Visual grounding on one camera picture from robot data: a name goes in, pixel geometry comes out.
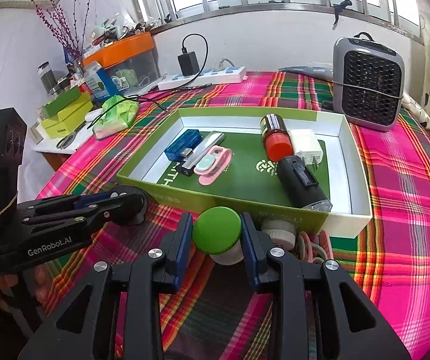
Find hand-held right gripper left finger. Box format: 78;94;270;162
18;212;194;360

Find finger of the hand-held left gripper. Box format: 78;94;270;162
22;204;125;242
16;190;125;219

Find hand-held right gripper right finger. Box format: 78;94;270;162
240;212;412;360

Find green lid jar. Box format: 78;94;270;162
193;207;243;267

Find black round gadget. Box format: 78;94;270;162
108;185;149;226

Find shallow green cardboard box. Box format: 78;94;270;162
116;107;373;237

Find black flashlight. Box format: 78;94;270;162
277;155;332;211

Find pink cable winder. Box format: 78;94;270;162
193;145;235;187

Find silver lighter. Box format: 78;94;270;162
180;131;226;178

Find blue transparent usb tester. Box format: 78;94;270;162
164;129;203;162

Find red cap bottle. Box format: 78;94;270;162
260;114;294;162

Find white charger plug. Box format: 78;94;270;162
289;129;324;169

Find grey scissors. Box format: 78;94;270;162
56;122;88;149

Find yellow-green cardboard box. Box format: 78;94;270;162
37;94;95;140

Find green tissue pack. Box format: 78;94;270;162
92;95;139;139

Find blue carton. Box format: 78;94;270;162
82;62;118;102

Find dark ribbed tumbler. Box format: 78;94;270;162
37;62;56;96

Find orange lid storage box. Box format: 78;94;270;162
82;32;161;96

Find pink green plaid cloth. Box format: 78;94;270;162
37;69;430;360

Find pile of small clutter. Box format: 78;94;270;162
82;15;163;57

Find black charger adapter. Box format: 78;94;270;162
178;53;200;77

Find white blue power strip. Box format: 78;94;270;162
157;65;246;91

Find purple flower branches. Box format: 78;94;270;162
31;0;97;61

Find grey portable heater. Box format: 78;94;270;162
332;33;405;132

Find window with metal bars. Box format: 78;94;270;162
125;0;425;46

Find pink coiled cable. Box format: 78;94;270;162
296;230;332;262

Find thin black cable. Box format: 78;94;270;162
87;82;213;128

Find black charger cable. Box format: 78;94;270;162
181;34;210;83

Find black window handle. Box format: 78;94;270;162
331;0;351;25

